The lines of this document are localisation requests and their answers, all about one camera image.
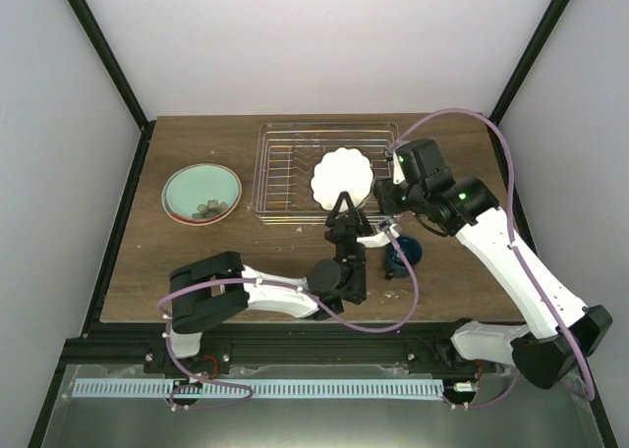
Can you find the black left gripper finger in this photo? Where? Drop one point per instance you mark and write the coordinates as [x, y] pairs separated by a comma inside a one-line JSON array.
[[356, 218], [335, 212]]

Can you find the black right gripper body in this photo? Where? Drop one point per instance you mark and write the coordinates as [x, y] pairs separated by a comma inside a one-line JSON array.
[[414, 198]]

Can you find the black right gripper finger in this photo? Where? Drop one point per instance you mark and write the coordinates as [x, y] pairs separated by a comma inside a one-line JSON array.
[[388, 207], [384, 190]]

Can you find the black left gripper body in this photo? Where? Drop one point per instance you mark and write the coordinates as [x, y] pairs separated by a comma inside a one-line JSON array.
[[336, 237]]

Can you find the white scalloped bowl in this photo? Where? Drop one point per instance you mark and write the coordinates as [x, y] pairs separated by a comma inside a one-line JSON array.
[[344, 170]]

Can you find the metal wire dish rack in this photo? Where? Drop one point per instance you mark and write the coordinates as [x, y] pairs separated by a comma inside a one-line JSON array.
[[287, 154]]

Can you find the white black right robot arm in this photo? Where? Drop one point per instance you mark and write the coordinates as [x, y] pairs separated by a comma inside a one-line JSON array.
[[559, 331]]

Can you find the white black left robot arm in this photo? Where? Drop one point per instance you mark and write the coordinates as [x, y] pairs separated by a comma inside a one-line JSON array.
[[208, 292]]

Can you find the dark blue mug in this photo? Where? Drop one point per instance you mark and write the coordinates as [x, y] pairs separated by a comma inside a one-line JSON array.
[[393, 265]]

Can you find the light green round plate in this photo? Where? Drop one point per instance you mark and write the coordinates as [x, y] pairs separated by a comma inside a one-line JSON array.
[[201, 194]]

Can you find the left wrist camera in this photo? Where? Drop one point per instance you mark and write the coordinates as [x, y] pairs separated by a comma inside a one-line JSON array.
[[384, 230]]

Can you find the black aluminium frame rail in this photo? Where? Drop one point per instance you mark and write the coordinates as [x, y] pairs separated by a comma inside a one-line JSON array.
[[258, 344]]

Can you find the right black frame post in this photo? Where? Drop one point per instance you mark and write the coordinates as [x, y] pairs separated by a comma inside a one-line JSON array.
[[540, 36]]

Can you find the black frame post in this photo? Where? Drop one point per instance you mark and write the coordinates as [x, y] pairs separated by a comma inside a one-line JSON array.
[[540, 36], [106, 55]]

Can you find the light blue slotted cable duct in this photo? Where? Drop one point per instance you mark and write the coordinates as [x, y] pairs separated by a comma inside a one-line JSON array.
[[389, 389]]

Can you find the left black frame post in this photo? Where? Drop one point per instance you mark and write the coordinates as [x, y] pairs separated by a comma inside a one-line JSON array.
[[106, 55]]

